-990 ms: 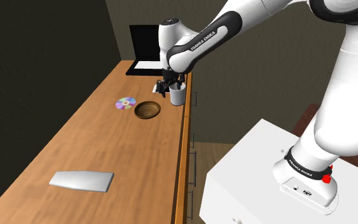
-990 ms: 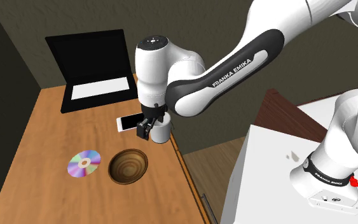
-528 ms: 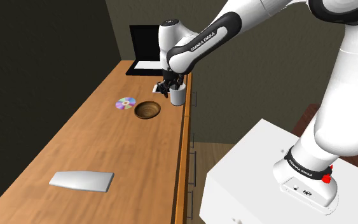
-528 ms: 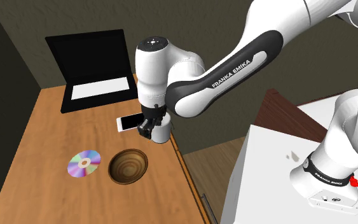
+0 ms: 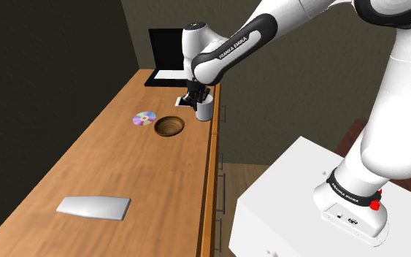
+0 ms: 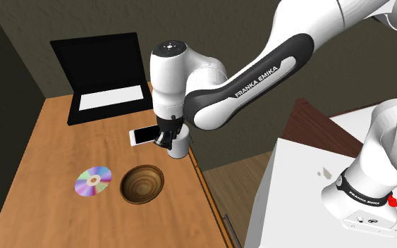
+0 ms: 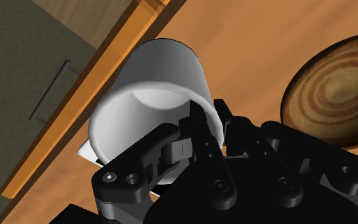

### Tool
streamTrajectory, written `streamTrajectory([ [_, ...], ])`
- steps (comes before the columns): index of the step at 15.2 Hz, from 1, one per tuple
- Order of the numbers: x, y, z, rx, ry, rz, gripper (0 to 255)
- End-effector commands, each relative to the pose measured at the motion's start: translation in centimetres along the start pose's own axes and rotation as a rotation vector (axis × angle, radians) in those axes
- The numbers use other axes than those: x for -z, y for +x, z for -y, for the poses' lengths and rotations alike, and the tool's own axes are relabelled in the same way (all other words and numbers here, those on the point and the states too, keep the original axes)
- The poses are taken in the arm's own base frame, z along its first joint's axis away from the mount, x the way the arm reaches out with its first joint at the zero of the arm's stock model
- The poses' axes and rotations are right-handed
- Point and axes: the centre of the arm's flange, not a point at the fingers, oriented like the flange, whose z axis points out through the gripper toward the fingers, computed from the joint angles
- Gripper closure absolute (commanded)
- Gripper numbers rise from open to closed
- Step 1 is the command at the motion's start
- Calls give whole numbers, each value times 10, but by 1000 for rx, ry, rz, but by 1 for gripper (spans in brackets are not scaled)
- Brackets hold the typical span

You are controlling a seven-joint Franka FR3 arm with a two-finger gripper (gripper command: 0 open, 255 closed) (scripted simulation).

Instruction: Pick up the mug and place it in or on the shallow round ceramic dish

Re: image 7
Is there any brown spiral pattern plate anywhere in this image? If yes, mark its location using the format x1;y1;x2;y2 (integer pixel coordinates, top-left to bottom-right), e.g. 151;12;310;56
280;32;358;149

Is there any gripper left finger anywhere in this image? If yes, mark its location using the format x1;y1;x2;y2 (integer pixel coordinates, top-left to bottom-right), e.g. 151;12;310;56
91;99;238;215

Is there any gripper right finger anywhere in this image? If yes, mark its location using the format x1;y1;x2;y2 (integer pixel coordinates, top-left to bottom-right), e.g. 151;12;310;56
213;99;358;209

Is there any white cup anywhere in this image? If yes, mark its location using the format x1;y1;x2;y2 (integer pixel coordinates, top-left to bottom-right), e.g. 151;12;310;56
87;38;224;186

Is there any grey cabinet with bar handle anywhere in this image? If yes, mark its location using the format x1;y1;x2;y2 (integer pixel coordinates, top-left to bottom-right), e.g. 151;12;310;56
0;0;98;224

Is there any white flat rectangular object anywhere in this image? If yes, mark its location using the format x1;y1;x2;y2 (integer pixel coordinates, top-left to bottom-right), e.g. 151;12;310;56
77;138;106;167

